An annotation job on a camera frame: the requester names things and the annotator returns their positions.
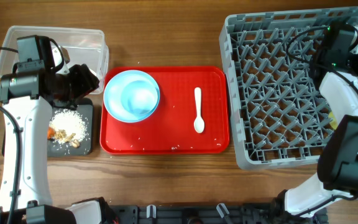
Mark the clear plastic bin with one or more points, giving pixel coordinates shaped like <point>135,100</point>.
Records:
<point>83,46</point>

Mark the black waste tray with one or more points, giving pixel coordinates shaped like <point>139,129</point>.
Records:
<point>85,146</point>

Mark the rice and food scraps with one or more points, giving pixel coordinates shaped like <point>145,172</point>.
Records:
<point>71,128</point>

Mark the grey dishwasher rack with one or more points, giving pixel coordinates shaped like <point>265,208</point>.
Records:
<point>278,117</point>

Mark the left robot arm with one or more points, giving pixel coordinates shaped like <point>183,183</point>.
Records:
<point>24,193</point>

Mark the orange carrot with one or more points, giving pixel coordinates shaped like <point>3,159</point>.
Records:
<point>50,133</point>

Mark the yellow plastic cup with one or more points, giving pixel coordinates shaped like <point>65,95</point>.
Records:
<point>333,121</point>

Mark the red plastic tray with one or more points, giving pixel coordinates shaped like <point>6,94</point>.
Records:
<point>170,130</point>

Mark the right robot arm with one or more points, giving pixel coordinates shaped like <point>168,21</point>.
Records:
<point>334,70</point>

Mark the white plastic spoon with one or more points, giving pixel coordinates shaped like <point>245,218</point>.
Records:
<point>198,122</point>

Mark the light blue plate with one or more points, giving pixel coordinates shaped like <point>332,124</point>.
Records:
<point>113,91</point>

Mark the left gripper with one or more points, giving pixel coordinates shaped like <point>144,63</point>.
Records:
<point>84,78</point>

